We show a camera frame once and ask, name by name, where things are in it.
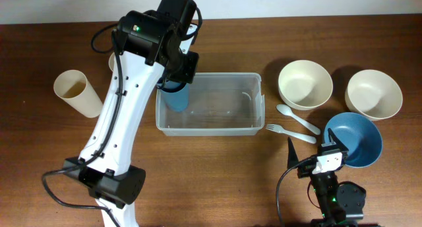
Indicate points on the cream bowl far right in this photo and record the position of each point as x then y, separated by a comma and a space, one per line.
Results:
373, 94

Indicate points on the cream cup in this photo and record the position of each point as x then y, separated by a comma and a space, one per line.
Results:
73, 87
111, 61

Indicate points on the blue cup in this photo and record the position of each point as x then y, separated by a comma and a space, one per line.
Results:
175, 94

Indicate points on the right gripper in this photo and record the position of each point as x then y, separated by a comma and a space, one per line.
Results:
292, 156

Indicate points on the white plastic spoon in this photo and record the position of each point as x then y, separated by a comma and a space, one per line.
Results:
286, 110

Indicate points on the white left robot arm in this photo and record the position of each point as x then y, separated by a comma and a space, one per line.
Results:
151, 50

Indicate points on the white plastic fork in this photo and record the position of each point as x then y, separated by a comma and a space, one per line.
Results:
279, 129

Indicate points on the blue bowl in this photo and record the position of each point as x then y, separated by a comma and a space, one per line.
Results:
359, 135

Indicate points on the clear plastic storage container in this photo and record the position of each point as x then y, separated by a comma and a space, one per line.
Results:
218, 104

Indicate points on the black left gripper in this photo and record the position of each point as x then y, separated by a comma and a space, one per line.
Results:
189, 72

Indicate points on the cream bowl near container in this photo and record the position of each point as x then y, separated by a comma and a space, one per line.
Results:
304, 85

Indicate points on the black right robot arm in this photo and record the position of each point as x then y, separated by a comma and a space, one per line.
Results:
340, 203

